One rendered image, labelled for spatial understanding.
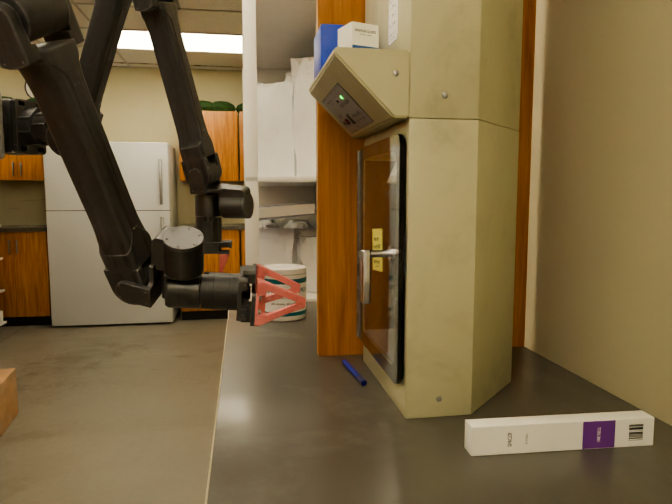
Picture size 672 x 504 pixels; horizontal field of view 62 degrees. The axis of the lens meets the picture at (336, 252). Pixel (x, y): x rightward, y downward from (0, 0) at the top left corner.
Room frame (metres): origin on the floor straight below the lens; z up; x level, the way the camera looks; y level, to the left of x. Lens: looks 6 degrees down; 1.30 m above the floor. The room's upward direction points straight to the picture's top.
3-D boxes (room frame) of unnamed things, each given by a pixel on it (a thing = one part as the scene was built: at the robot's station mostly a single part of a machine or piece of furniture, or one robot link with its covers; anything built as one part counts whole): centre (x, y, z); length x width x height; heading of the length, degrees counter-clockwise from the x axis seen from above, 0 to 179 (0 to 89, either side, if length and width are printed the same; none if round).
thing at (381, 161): (1.01, -0.08, 1.19); 0.30 x 0.01 x 0.40; 9
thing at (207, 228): (1.26, 0.29, 1.21); 0.10 x 0.07 x 0.07; 100
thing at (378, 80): (1.01, -0.03, 1.46); 0.32 x 0.12 x 0.10; 9
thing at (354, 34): (0.96, -0.04, 1.54); 0.05 x 0.05 x 0.06; 27
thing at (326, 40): (1.09, -0.01, 1.56); 0.10 x 0.10 x 0.09; 9
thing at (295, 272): (1.61, 0.15, 1.02); 0.13 x 0.13 x 0.15
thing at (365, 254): (0.90, -0.06, 1.17); 0.05 x 0.03 x 0.10; 99
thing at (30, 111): (1.31, 0.68, 1.45); 0.09 x 0.08 x 0.12; 166
